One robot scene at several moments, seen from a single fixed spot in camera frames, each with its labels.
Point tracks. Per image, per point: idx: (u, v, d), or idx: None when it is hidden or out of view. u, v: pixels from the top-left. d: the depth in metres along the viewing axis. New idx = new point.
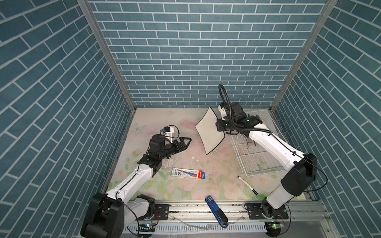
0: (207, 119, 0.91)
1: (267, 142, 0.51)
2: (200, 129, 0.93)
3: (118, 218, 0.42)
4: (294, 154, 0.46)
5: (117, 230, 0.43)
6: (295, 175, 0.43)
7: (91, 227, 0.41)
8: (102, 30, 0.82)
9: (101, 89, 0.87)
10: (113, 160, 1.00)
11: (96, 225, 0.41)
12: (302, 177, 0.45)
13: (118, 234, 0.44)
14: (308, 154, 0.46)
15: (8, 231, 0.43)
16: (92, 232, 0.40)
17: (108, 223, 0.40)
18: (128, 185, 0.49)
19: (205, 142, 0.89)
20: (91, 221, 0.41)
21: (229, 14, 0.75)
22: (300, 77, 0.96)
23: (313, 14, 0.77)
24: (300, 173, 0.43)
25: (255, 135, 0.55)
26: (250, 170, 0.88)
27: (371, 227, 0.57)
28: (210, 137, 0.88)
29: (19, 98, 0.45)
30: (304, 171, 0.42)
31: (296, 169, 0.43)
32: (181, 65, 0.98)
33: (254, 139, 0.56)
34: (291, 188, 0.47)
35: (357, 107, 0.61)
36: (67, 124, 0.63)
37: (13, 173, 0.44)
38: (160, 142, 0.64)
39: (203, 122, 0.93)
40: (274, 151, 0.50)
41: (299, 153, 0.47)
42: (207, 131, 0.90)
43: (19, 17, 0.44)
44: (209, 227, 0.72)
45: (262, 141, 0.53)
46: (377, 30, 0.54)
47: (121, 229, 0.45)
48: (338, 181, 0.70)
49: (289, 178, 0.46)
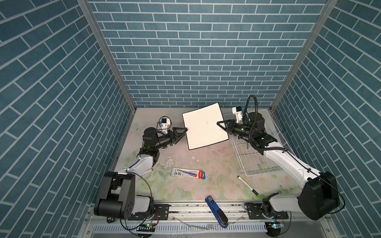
0: (204, 113, 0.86)
1: (282, 159, 0.51)
2: (187, 118, 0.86)
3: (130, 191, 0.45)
4: (308, 172, 0.45)
5: (130, 204, 0.45)
6: (310, 192, 0.41)
7: (104, 205, 0.43)
8: (102, 30, 0.82)
9: (101, 89, 0.87)
10: (113, 160, 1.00)
11: (110, 201, 0.43)
12: (318, 195, 0.41)
13: (130, 208, 0.46)
14: (325, 173, 0.44)
15: (8, 231, 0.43)
16: (106, 208, 0.42)
17: (121, 198, 0.43)
18: (135, 165, 0.54)
19: (194, 136, 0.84)
20: (104, 198, 0.43)
21: (229, 14, 0.75)
22: (300, 77, 0.96)
23: (313, 14, 0.77)
24: (314, 191, 0.41)
25: (268, 152, 0.57)
26: (250, 170, 0.88)
27: (371, 227, 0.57)
28: (203, 132, 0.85)
29: (19, 98, 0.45)
30: (319, 189, 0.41)
31: (309, 185, 0.41)
32: (181, 65, 0.98)
33: (269, 155, 0.57)
34: (309, 208, 0.43)
35: (356, 107, 0.61)
36: (67, 124, 0.63)
37: (13, 173, 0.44)
38: (153, 137, 0.67)
39: (196, 114, 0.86)
40: (289, 169, 0.49)
41: (314, 172, 0.45)
42: (201, 125, 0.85)
43: (19, 17, 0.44)
44: (209, 227, 0.72)
45: (276, 156, 0.54)
46: (377, 30, 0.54)
47: (133, 203, 0.47)
48: (338, 181, 0.70)
49: (306, 197, 0.43)
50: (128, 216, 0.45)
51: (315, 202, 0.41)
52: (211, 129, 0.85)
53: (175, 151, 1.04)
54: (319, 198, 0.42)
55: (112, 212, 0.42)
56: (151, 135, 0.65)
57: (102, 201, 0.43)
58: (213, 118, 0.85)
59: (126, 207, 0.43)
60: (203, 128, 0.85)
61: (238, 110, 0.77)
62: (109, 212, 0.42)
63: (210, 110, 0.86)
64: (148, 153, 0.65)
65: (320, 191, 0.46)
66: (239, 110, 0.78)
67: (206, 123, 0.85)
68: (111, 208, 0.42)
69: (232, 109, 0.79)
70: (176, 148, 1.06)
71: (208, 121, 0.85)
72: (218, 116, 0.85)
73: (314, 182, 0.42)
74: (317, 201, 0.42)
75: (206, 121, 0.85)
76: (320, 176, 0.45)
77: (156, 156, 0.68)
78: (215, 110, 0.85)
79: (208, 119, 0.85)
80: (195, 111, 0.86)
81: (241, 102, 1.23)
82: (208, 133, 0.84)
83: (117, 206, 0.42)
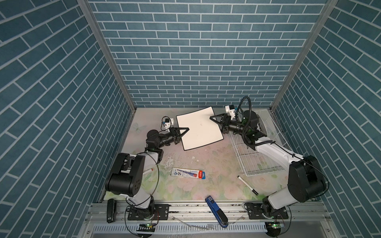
0: (199, 116, 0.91)
1: (269, 149, 0.56)
2: (181, 120, 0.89)
3: (140, 169, 0.50)
4: (293, 156, 0.49)
5: (138, 182, 0.49)
6: (294, 174, 0.44)
7: (112, 181, 0.46)
8: (102, 30, 0.82)
9: (101, 89, 0.87)
10: (112, 160, 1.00)
11: (119, 176, 0.47)
12: (302, 176, 0.45)
13: (137, 187, 0.50)
14: (308, 157, 0.47)
15: (8, 231, 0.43)
16: (115, 184, 0.46)
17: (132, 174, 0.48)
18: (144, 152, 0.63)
19: (190, 136, 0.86)
20: (117, 172, 0.48)
21: (229, 13, 0.75)
22: (300, 77, 0.96)
23: (313, 14, 0.77)
24: (297, 171, 0.45)
25: (259, 148, 0.61)
26: (250, 170, 0.88)
27: (371, 227, 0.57)
28: (198, 133, 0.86)
29: (19, 98, 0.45)
30: (303, 170, 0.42)
31: (293, 167, 0.45)
32: (182, 65, 0.98)
33: (259, 149, 0.62)
34: (298, 193, 0.45)
35: (356, 107, 0.61)
36: (67, 124, 0.63)
37: (14, 173, 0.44)
38: (156, 140, 0.69)
39: (190, 116, 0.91)
40: (277, 158, 0.54)
41: (298, 155, 0.49)
42: (196, 127, 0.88)
43: (19, 17, 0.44)
44: (209, 227, 0.72)
45: (265, 148, 0.59)
46: (377, 30, 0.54)
47: (140, 183, 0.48)
48: (338, 181, 0.70)
49: (294, 180, 0.45)
50: (136, 194, 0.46)
51: (300, 183, 0.45)
52: (206, 130, 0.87)
53: (175, 151, 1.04)
54: (303, 178, 0.45)
55: (122, 185, 0.46)
56: (154, 139, 0.68)
57: (114, 176, 0.48)
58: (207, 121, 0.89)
59: (135, 184, 0.47)
60: (198, 129, 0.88)
61: (231, 108, 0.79)
62: (118, 188, 0.46)
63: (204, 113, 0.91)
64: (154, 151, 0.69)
65: (304, 172, 0.51)
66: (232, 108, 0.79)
67: (201, 125, 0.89)
68: (120, 183, 0.46)
69: (226, 108, 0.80)
70: (176, 148, 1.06)
71: (203, 123, 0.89)
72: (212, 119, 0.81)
73: (298, 164, 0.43)
74: (301, 182, 0.45)
75: (200, 123, 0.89)
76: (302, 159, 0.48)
77: (160, 155, 0.73)
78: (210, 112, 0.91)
79: (202, 121, 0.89)
80: (190, 114, 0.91)
81: (240, 102, 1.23)
82: (203, 135, 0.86)
83: (127, 182, 0.46)
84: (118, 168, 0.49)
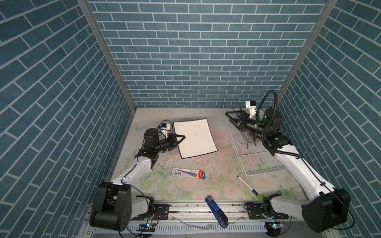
0: (194, 126, 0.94)
1: (292, 164, 0.49)
2: (177, 129, 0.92)
3: (127, 203, 0.44)
4: (322, 185, 0.42)
5: (126, 215, 0.44)
6: (318, 207, 0.39)
7: (99, 217, 0.41)
8: (102, 30, 0.82)
9: (101, 89, 0.87)
10: (112, 160, 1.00)
11: (105, 212, 0.42)
12: (327, 212, 0.40)
13: (127, 218, 0.45)
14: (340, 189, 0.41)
15: (8, 231, 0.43)
16: (102, 220, 0.41)
17: (117, 209, 0.41)
18: (131, 172, 0.51)
19: (186, 145, 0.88)
20: (100, 210, 0.42)
21: (229, 14, 0.75)
22: (300, 77, 0.96)
23: (313, 14, 0.77)
24: (324, 206, 0.39)
25: (281, 156, 0.53)
26: (250, 170, 0.88)
27: (371, 227, 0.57)
28: (193, 143, 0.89)
29: (19, 98, 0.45)
30: (331, 206, 0.44)
31: (320, 201, 0.39)
32: (182, 65, 0.98)
33: (281, 159, 0.53)
34: (313, 221, 0.42)
35: (356, 107, 0.61)
36: (68, 124, 0.63)
37: (13, 173, 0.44)
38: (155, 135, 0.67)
39: (185, 126, 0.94)
40: (301, 179, 0.46)
41: (328, 187, 0.42)
42: (190, 137, 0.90)
43: (19, 17, 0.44)
44: (209, 227, 0.72)
45: (287, 160, 0.51)
46: (377, 30, 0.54)
47: (129, 213, 0.46)
48: (338, 181, 0.70)
49: (312, 208, 0.41)
50: (125, 226, 0.44)
51: (323, 218, 0.40)
52: (201, 140, 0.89)
53: (175, 151, 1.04)
54: (327, 214, 0.40)
55: (107, 222, 0.41)
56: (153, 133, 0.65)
57: (98, 213, 0.42)
58: (202, 131, 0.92)
59: (123, 218, 0.42)
60: (193, 139, 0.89)
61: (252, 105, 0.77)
62: (105, 224, 0.41)
63: (199, 124, 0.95)
64: (149, 152, 0.65)
65: (331, 208, 0.43)
66: (253, 105, 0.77)
67: (195, 135, 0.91)
68: (107, 219, 0.41)
69: (246, 104, 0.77)
70: (176, 148, 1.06)
71: (198, 133, 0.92)
72: (206, 129, 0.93)
73: (327, 199, 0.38)
74: (325, 217, 0.40)
75: (195, 133, 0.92)
76: (333, 192, 0.42)
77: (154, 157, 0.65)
78: (204, 124, 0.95)
79: (197, 131, 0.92)
80: (186, 124, 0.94)
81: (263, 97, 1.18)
82: (198, 144, 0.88)
83: (114, 217, 0.41)
84: (100, 206, 0.42)
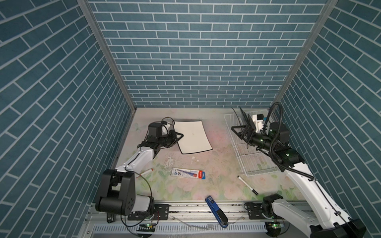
0: (190, 126, 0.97)
1: (304, 186, 0.45)
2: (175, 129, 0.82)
3: (131, 188, 0.45)
4: (337, 214, 0.40)
5: (130, 201, 0.46)
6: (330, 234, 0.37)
7: (105, 202, 0.43)
8: (102, 30, 0.82)
9: (101, 89, 0.87)
10: (112, 160, 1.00)
11: (110, 198, 0.44)
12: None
13: (131, 203, 0.47)
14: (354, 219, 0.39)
15: (8, 231, 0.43)
16: (107, 205, 0.43)
17: (122, 195, 0.43)
18: (135, 160, 0.53)
19: (184, 145, 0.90)
20: (105, 196, 0.43)
21: (229, 13, 0.75)
22: (300, 77, 0.96)
23: (313, 14, 0.77)
24: None
25: (291, 175, 0.49)
26: (250, 170, 0.88)
27: (371, 227, 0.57)
28: (191, 142, 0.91)
29: (19, 98, 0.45)
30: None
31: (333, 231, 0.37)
32: (182, 65, 0.98)
33: (291, 177, 0.50)
34: None
35: (357, 107, 0.61)
36: (68, 124, 0.63)
37: (13, 173, 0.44)
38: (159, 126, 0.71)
39: (182, 127, 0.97)
40: (312, 203, 0.44)
41: (343, 216, 0.39)
42: (187, 138, 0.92)
43: (19, 17, 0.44)
44: (209, 227, 0.72)
45: (298, 181, 0.47)
46: (377, 30, 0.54)
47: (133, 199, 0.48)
48: (338, 181, 0.70)
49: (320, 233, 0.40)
50: (130, 210, 0.46)
51: None
52: (198, 139, 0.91)
53: (175, 151, 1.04)
54: None
55: (113, 208, 0.42)
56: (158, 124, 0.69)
57: (103, 198, 0.44)
58: (198, 131, 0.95)
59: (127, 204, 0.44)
60: (190, 139, 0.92)
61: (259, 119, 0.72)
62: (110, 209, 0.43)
63: (195, 124, 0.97)
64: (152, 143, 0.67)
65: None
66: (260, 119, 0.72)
67: (192, 135, 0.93)
68: (112, 204, 0.43)
69: (253, 117, 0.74)
70: (176, 148, 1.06)
71: (194, 133, 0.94)
72: (202, 129, 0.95)
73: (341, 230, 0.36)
74: None
75: (192, 133, 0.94)
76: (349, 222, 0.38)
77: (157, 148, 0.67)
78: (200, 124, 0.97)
79: (194, 131, 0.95)
80: (183, 124, 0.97)
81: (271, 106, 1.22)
82: (195, 143, 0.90)
83: (119, 203, 0.43)
84: (105, 192, 0.43)
